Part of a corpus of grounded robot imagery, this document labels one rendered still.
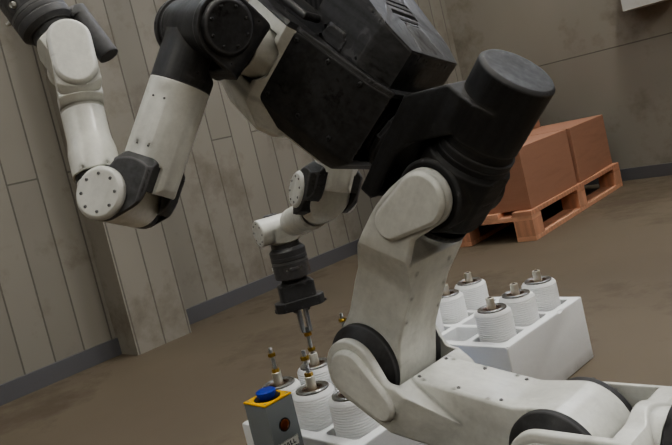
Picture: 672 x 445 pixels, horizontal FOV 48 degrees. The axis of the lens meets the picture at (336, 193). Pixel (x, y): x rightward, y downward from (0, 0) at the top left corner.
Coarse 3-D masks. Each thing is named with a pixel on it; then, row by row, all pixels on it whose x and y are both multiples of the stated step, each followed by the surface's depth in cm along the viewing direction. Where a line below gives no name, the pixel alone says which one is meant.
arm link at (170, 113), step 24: (144, 96) 108; (168, 96) 106; (192, 96) 107; (144, 120) 106; (168, 120) 106; (192, 120) 108; (144, 144) 106; (168, 144) 106; (192, 144) 110; (96, 168) 105; (120, 168) 105; (144, 168) 104; (168, 168) 107; (96, 192) 105; (120, 192) 104; (144, 192) 104; (168, 192) 108; (96, 216) 104; (168, 216) 114
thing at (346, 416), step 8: (336, 408) 153; (344, 408) 152; (352, 408) 152; (336, 416) 154; (344, 416) 152; (352, 416) 152; (360, 416) 152; (368, 416) 153; (336, 424) 154; (344, 424) 153; (352, 424) 152; (360, 424) 152; (368, 424) 153; (376, 424) 155; (336, 432) 155; (344, 432) 153; (352, 432) 152; (360, 432) 152; (368, 432) 153
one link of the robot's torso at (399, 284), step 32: (416, 192) 106; (448, 192) 104; (384, 224) 111; (416, 224) 107; (384, 256) 115; (416, 256) 115; (448, 256) 121; (384, 288) 120; (416, 288) 117; (352, 320) 126; (384, 320) 121; (416, 320) 121; (384, 352) 121; (416, 352) 124
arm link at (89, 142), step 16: (64, 112) 112; (80, 112) 111; (96, 112) 113; (64, 128) 113; (80, 128) 111; (96, 128) 112; (80, 144) 110; (96, 144) 110; (112, 144) 112; (80, 160) 109; (96, 160) 109; (112, 160) 111; (80, 176) 110; (144, 208) 110; (128, 224) 110; (144, 224) 113
